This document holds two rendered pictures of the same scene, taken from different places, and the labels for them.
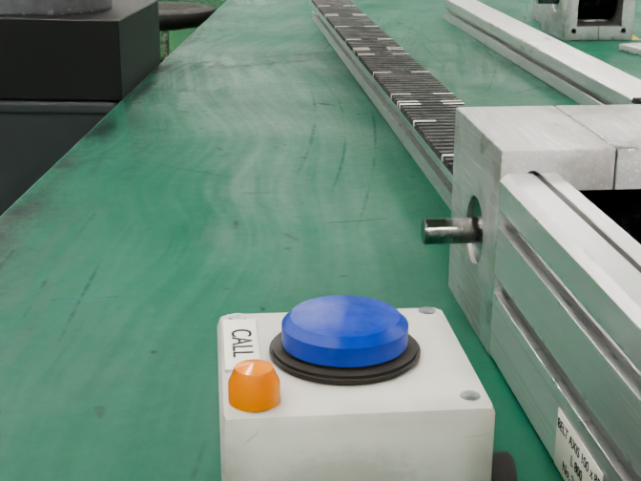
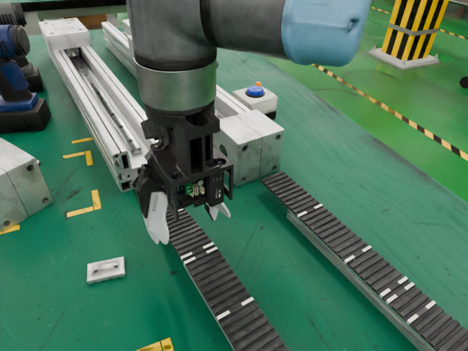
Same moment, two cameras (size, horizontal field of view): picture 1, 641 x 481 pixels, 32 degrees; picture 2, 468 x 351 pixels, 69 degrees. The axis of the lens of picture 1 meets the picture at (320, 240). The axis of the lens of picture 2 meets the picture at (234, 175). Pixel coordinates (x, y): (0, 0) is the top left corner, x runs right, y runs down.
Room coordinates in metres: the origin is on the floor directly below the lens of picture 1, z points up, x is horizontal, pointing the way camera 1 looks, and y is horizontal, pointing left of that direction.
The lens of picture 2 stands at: (0.98, -0.38, 1.19)
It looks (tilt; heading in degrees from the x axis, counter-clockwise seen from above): 39 degrees down; 153
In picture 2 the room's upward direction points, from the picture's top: 2 degrees clockwise
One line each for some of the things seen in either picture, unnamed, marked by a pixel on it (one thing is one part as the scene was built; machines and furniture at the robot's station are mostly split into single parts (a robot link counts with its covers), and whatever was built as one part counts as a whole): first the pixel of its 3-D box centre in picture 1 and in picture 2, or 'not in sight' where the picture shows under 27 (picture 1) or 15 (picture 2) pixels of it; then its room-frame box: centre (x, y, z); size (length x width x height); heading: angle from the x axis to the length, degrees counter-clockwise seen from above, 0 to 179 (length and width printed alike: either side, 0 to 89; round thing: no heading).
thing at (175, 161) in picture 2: not in sight; (186, 152); (0.68, -0.30, 0.98); 0.09 x 0.08 x 0.12; 6
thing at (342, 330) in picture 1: (344, 342); (255, 92); (0.32, -0.01, 0.84); 0.04 x 0.04 x 0.02
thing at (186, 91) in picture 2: not in sight; (180, 79); (0.67, -0.29, 1.06); 0.08 x 0.08 x 0.05
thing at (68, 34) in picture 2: not in sight; (65, 37); (-0.17, -0.38, 0.87); 0.16 x 0.11 x 0.07; 6
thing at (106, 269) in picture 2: not in sight; (106, 269); (0.64, -0.42, 0.78); 0.05 x 0.03 x 0.01; 81
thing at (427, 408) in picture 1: (369, 432); (251, 105); (0.32, -0.02, 0.81); 0.10 x 0.08 x 0.06; 96
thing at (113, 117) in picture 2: not in sight; (90, 84); (0.08, -0.35, 0.82); 0.80 x 0.10 x 0.09; 6
